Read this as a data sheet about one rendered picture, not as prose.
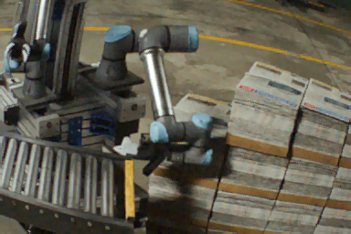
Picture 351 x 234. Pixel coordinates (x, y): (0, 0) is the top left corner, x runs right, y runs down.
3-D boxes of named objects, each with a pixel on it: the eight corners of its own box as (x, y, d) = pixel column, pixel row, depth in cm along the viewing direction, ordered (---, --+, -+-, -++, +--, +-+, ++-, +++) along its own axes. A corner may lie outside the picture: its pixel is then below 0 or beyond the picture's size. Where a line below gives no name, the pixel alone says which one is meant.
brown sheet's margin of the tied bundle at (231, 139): (235, 127, 298) (237, 117, 296) (293, 142, 290) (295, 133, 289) (223, 143, 284) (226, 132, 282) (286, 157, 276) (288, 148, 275)
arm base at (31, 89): (17, 90, 306) (18, 70, 302) (38, 84, 315) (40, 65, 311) (27, 101, 296) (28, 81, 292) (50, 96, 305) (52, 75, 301)
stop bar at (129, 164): (133, 164, 266) (134, 160, 265) (135, 221, 226) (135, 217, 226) (125, 164, 266) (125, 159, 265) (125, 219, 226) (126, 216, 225)
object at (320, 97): (310, 79, 301) (311, 77, 301) (353, 95, 293) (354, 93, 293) (300, 107, 269) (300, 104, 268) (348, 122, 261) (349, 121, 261)
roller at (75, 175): (82, 163, 269) (82, 152, 267) (79, 220, 226) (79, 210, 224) (71, 161, 269) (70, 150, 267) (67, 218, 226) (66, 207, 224)
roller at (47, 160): (56, 152, 267) (48, 143, 266) (50, 208, 224) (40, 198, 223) (49, 158, 268) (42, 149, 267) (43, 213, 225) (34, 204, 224)
